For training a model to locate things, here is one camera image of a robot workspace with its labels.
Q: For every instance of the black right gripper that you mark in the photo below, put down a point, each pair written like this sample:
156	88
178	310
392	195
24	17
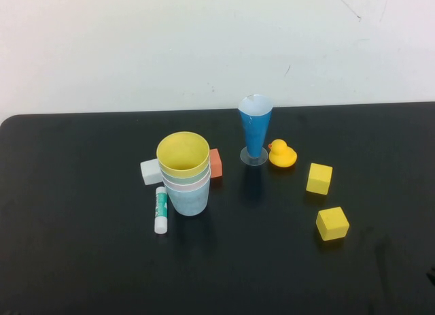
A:
432	276

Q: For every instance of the pink plastic cup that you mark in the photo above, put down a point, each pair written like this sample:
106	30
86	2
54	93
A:
187	187

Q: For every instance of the green plastic cup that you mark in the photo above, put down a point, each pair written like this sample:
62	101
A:
185	181

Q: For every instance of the white green glue stick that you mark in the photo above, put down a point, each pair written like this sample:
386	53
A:
160	209

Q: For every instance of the yellow plastic cup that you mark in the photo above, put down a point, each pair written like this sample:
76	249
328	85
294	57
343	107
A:
180	151

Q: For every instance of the yellow foam cube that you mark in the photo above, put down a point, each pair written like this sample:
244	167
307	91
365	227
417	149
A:
319	179
332	224

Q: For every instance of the yellow rubber duck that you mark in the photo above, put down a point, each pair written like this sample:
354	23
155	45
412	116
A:
283	155

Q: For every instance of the blue cone glass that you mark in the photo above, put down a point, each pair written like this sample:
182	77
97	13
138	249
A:
255	131

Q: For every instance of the orange foam cube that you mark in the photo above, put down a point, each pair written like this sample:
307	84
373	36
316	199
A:
216	165

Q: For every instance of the light blue plastic cup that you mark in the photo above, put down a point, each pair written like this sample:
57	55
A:
189	202

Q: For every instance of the white foam cube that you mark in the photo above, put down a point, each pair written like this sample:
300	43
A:
149	172

